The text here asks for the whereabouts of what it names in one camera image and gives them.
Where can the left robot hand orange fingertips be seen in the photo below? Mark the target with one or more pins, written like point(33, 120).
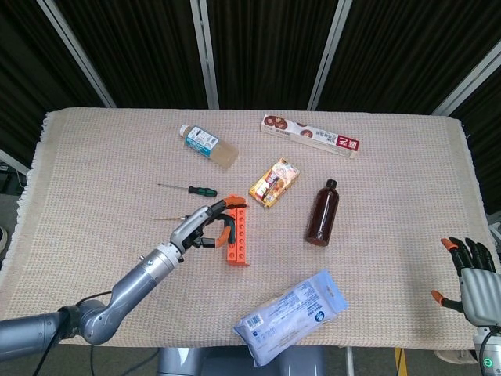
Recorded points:
point(192, 225)

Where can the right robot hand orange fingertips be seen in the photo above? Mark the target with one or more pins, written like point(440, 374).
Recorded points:
point(481, 293)

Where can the black metal precision screwdriver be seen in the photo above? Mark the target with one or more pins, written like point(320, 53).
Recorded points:
point(168, 218)

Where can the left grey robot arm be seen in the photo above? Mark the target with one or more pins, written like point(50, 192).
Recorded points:
point(133, 282)

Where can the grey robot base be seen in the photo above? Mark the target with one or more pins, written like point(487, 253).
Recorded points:
point(184, 362)

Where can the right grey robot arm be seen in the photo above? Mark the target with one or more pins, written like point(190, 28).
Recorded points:
point(493, 352)

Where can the green black striped screwdriver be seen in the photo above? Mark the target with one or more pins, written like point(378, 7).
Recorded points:
point(203, 191)

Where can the orange screwdriver holder block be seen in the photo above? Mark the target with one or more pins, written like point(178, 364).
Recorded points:
point(240, 250)

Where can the white round floor plate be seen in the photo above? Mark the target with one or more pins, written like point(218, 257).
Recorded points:
point(450, 355)

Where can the clear bottle blue label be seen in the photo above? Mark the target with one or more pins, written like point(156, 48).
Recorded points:
point(203, 143)

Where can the yellow curry box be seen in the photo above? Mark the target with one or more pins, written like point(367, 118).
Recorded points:
point(274, 184)

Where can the beige woven tablecloth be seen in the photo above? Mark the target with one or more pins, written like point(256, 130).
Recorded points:
point(352, 274)

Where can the brown plastic bottle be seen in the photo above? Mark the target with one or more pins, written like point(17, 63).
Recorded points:
point(323, 215)

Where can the blue wet wipes pack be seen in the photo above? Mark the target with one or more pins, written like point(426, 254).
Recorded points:
point(289, 317)

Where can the long white biscuit box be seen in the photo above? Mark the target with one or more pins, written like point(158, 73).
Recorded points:
point(313, 135)

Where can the grey partition post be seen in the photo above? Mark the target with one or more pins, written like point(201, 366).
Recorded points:
point(205, 55)
point(466, 88)
point(329, 55)
point(78, 55)

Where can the white metal frame bar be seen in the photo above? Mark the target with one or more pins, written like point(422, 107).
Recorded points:
point(15, 162)

